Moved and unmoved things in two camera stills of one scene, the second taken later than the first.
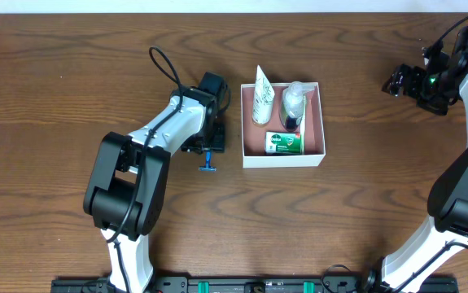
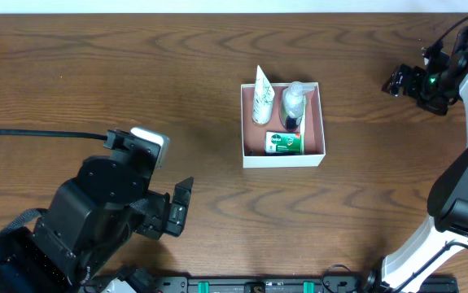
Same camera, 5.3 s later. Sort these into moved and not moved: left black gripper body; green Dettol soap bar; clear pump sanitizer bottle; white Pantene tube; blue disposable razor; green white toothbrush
Moved: left black gripper body; blue disposable razor
Not moved: green Dettol soap bar; white Pantene tube; green white toothbrush; clear pump sanitizer bottle
